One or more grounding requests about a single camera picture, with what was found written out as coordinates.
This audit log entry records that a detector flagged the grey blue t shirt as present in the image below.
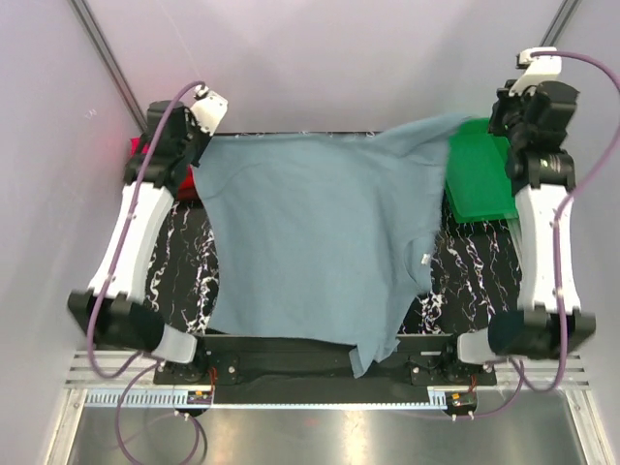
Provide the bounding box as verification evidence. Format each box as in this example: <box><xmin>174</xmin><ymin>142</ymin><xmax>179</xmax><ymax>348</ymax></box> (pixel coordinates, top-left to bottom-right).
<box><xmin>194</xmin><ymin>113</ymin><xmax>465</xmax><ymax>377</ymax></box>

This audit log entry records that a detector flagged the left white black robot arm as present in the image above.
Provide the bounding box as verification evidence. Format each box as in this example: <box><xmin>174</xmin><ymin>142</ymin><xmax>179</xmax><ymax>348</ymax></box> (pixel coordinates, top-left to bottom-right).
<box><xmin>67</xmin><ymin>91</ymin><xmax>229</xmax><ymax>384</ymax></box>

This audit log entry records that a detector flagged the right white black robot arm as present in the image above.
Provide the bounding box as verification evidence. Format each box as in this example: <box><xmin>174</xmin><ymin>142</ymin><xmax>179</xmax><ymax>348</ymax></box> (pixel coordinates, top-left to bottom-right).
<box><xmin>439</xmin><ymin>79</ymin><xmax>596</xmax><ymax>385</ymax></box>

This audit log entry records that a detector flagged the folded pink t shirt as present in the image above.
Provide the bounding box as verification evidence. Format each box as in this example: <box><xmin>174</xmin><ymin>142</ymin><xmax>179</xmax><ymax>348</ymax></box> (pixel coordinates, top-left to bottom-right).
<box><xmin>130</xmin><ymin>138</ymin><xmax>149</xmax><ymax>157</ymax></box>

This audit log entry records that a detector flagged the folded red t shirt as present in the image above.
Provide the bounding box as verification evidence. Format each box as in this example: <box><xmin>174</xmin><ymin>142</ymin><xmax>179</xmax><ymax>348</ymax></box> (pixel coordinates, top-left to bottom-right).
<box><xmin>175</xmin><ymin>166</ymin><xmax>199</xmax><ymax>202</ymax></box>

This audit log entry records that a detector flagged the green plastic tray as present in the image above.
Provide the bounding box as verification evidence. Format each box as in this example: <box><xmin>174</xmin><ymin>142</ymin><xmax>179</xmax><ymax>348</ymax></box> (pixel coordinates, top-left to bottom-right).
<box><xmin>446</xmin><ymin>118</ymin><xmax>517</xmax><ymax>224</ymax></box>

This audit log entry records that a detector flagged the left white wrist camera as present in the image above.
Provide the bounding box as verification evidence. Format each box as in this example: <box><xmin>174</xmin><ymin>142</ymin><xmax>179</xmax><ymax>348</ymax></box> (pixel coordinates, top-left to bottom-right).
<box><xmin>190</xmin><ymin>84</ymin><xmax>229</xmax><ymax>136</ymax></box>

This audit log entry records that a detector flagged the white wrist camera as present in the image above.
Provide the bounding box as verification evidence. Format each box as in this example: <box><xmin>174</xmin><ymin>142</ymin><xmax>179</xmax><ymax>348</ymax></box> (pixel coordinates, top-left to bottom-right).
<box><xmin>190</xmin><ymin>84</ymin><xmax>229</xmax><ymax>136</ymax></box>
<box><xmin>509</xmin><ymin>46</ymin><xmax>562</xmax><ymax>97</ymax></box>

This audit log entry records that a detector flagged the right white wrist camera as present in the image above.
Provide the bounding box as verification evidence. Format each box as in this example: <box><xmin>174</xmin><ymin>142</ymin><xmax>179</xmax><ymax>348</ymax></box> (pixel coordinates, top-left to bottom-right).
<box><xmin>509</xmin><ymin>46</ymin><xmax>562</xmax><ymax>97</ymax></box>

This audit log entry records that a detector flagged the aluminium frame rail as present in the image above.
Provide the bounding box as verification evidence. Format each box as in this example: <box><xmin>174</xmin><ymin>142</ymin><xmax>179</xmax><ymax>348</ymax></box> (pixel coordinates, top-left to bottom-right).
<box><xmin>66</xmin><ymin>351</ymin><xmax>590</xmax><ymax>390</ymax></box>

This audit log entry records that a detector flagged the white slotted cable duct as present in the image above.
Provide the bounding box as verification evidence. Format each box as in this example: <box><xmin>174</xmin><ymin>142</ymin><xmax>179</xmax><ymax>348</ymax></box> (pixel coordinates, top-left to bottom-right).
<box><xmin>85</xmin><ymin>387</ymin><xmax>448</xmax><ymax>411</ymax></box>

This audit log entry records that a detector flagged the black mounting base plate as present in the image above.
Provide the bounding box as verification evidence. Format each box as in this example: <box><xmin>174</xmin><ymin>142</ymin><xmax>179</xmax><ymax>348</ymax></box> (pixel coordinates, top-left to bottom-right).
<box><xmin>154</xmin><ymin>333</ymin><xmax>497</xmax><ymax>388</ymax></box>

